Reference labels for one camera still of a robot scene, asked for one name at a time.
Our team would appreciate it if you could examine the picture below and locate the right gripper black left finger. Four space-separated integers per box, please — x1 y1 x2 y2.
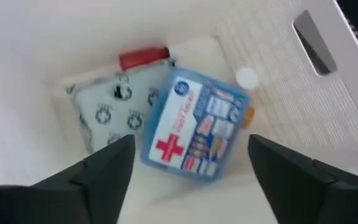
31 134 137 224

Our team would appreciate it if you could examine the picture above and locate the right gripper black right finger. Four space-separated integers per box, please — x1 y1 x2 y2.
247 134 336 224

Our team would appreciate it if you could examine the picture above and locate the orange pill bottle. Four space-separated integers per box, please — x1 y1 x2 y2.
242 106 256 129

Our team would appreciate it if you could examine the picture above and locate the white pouch with black pattern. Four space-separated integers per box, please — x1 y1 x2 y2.
65 58 177 155

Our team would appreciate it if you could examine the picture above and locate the blue first aid kit box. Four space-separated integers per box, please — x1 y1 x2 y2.
140 67 251 183

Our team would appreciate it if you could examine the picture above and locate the red bottle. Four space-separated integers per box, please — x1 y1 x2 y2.
119 46 171 71

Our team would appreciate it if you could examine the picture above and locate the white perforated plastic basket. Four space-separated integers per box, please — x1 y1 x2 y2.
0 0 358 224

